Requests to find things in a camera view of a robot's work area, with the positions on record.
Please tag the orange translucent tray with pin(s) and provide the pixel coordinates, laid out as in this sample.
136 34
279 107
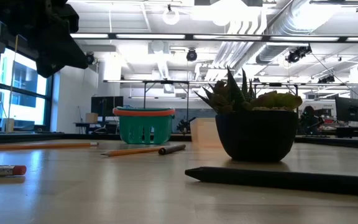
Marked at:
204 133

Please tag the succulent in black pot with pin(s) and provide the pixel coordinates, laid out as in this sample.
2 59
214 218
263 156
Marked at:
256 137

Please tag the green basket with orange rim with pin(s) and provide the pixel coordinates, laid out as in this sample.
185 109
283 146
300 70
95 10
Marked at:
141 127

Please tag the black monitor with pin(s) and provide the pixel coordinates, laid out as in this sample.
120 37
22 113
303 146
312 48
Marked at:
349 109
107 106

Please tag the cardboard box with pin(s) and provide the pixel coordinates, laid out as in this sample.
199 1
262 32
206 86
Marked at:
91 118

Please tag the white cup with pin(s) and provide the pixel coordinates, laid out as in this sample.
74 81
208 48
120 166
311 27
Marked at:
8 125

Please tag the black overhead light bar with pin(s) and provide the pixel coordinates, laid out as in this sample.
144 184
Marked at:
266 38

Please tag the black aluminium table frame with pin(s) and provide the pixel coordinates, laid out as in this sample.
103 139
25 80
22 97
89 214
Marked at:
73 136

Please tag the person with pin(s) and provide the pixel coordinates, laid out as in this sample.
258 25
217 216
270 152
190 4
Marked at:
309 121

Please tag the black metal rig frame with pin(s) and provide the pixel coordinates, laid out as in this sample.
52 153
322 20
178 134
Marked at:
166 82

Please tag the black mechanical device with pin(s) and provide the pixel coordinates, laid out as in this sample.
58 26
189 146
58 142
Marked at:
183 126

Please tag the dark desk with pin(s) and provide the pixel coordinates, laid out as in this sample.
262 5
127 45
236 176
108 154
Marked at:
353 132

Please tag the black ceiling camera cluster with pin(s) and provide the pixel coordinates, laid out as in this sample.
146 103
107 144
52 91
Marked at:
297 54
326 79

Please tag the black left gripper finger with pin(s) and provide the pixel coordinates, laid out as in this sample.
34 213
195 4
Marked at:
78 59

